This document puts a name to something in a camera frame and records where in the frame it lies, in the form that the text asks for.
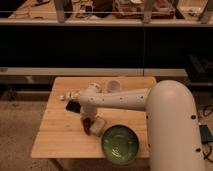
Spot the small wooden table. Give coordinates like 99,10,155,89
31,77,156,165

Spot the translucent plastic cup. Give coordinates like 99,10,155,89
106,80,120,93

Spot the red chili pepper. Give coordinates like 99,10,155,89
82,118,91,135

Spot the black square object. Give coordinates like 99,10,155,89
66,101,81,113

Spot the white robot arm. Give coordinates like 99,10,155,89
68,80,205,171

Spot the long grey shelf bench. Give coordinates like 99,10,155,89
0,67,187,77

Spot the white sponge block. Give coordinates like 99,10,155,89
90,117,106,137

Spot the green ceramic bowl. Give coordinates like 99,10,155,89
101,125,140,165

